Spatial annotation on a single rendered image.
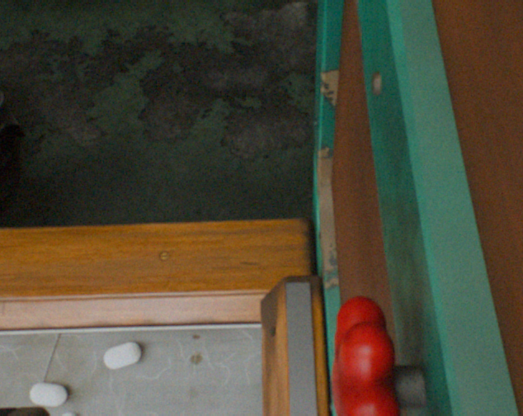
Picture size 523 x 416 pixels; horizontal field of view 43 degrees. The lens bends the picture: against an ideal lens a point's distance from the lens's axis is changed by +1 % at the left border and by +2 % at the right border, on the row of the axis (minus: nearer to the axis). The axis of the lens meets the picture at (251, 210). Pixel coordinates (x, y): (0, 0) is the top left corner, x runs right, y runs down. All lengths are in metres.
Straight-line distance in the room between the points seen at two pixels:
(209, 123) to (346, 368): 1.69
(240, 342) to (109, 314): 0.14
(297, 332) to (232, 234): 0.19
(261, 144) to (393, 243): 1.58
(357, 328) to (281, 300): 0.45
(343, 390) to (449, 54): 0.09
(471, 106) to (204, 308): 0.58
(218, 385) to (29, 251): 0.26
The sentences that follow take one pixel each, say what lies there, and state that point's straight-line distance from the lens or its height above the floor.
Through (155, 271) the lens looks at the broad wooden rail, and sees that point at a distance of 0.73.
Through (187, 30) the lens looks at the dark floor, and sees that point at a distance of 2.09.
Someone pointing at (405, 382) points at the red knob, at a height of 1.25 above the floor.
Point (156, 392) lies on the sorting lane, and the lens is 0.71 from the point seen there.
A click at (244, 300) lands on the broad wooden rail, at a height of 0.76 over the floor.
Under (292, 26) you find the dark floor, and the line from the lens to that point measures 2.07.
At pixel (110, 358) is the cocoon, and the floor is 0.76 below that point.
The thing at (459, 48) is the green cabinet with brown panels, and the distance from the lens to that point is 0.18.
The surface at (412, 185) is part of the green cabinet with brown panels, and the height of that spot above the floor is 1.26.
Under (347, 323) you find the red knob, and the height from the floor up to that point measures 1.25.
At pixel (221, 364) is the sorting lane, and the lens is 0.70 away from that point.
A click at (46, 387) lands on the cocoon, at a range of 0.72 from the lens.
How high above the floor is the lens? 1.40
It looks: 58 degrees down
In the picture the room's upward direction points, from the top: 7 degrees counter-clockwise
